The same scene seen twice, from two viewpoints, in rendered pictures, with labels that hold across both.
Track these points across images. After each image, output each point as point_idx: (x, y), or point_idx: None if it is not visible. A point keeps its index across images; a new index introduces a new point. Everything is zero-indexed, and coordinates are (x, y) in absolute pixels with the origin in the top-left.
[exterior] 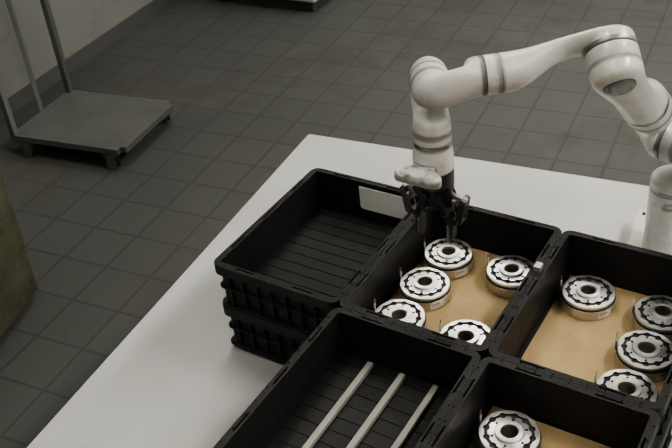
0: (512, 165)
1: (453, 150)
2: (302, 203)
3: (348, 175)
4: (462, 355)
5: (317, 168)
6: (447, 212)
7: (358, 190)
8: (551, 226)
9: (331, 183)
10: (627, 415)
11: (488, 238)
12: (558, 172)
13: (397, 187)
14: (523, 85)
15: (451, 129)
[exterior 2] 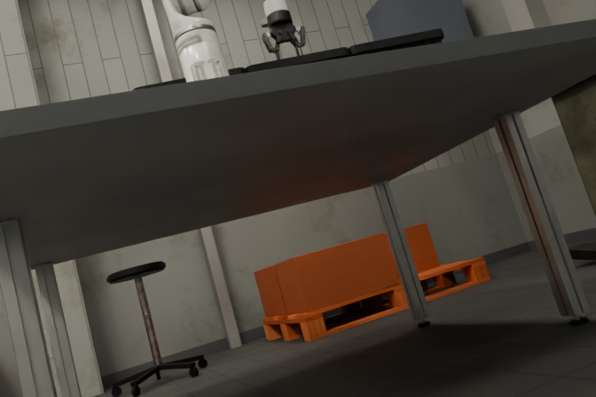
0: (469, 38)
1: (266, 5)
2: None
3: (415, 33)
4: None
5: (440, 28)
6: (275, 44)
7: (406, 44)
8: (254, 65)
9: (428, 40)
10: None
11: None
12: (414, 47)
13: (375, 41)
14: None
15: None
